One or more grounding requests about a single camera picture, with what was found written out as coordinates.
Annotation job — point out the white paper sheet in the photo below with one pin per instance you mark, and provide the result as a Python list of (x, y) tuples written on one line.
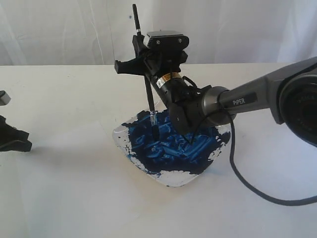
[(72, 185)]

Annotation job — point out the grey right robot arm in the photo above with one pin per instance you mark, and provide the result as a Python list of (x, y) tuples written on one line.
[(289, 92)]

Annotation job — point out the black paintbrush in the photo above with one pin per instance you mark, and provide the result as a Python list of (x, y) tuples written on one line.
[(153, 113)]

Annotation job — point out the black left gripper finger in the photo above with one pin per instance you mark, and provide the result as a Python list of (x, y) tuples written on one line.
[(11, 136), (15, 146)]

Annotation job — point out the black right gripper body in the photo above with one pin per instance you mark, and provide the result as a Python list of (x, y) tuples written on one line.
[(180, 94)]

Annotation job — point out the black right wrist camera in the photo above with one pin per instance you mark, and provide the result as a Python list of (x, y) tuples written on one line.
[(167, 40)]

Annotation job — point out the white plate with blue paint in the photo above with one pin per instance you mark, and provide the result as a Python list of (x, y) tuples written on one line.
[(172, 160)]

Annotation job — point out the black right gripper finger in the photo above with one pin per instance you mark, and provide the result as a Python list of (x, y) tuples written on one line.
[(138, 44), (133, 66)]

